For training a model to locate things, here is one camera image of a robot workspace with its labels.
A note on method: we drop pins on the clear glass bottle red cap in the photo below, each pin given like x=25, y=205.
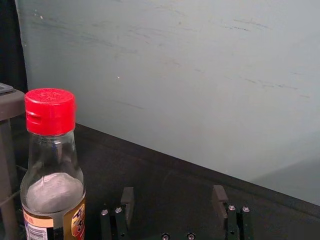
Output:
x=51, y=160

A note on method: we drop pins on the black table cloth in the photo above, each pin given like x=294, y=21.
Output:
x=175, y=190

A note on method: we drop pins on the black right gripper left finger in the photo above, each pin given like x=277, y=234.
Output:
x=126, y=207

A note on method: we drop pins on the black curtain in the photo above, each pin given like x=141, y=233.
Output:
x=10, y=42

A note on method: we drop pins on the grey plastic shelf unit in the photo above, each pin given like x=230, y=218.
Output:
x=6, y=140

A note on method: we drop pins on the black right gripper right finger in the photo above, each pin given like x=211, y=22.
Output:
x=225, y=208

